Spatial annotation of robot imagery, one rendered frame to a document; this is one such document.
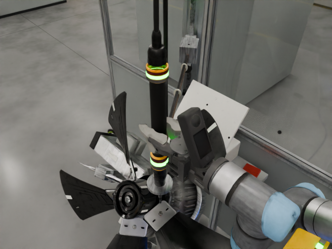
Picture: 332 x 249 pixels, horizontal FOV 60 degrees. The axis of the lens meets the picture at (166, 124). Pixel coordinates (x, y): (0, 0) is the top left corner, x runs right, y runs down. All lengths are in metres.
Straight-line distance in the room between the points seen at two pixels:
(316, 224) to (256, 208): 0.15
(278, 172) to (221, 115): 0.57
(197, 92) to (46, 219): 1.71
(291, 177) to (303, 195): 0.84
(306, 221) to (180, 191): 0.47
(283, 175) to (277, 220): 1.01
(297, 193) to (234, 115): 0.46
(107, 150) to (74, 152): 1.65
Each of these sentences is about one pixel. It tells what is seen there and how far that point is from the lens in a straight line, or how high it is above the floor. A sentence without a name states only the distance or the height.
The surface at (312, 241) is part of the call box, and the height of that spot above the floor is 1.07.
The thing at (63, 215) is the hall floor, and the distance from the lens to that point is 2.45.
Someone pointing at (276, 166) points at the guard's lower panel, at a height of 0.90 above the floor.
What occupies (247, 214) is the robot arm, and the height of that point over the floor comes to 1.53.
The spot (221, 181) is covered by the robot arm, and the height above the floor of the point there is 1.55.
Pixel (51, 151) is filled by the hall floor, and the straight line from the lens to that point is 2.93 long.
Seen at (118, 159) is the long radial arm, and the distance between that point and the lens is 1.17.
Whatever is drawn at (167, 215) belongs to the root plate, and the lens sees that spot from 0.93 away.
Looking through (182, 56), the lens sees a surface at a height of 1.43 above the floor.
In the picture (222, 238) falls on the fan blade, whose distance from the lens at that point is 0.90.
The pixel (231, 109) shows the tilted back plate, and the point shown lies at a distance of 1.06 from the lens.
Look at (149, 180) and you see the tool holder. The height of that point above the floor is 1.35.
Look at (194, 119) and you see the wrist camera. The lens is 0.54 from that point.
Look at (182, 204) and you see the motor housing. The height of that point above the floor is 1.13.
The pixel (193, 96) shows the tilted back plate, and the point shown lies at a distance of 1.14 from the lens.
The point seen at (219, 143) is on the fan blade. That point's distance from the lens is 0.78.
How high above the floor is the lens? 1.98
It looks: 41 degrees down
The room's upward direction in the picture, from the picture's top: straight up
